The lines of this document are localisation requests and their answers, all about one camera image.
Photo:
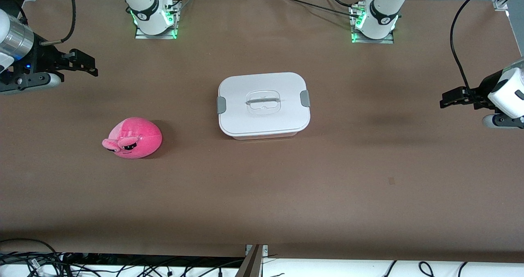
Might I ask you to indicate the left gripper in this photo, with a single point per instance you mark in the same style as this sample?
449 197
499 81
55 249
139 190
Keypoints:
484 89

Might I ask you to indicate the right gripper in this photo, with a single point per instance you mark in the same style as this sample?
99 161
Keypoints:
41 59

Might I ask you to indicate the pink plush toy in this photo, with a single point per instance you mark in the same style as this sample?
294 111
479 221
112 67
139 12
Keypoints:
137 140

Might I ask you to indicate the white box lid grey latches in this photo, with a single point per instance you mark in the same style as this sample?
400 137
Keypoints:
264 105

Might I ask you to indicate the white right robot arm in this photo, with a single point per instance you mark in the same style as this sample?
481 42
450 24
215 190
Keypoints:
143 7

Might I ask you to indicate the pink translucent plastic box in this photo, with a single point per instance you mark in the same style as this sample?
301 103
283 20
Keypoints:
266 137

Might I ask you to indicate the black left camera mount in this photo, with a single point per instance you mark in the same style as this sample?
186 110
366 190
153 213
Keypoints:
489 82

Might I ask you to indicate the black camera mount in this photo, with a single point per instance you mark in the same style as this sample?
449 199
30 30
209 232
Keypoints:
489 82
24 78

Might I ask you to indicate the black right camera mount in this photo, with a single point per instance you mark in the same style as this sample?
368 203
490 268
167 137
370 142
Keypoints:
24 78

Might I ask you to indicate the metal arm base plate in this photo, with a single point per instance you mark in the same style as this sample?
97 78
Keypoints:
141 35
370 41

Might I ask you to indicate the aluminium frame post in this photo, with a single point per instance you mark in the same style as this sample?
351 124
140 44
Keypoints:
251 264

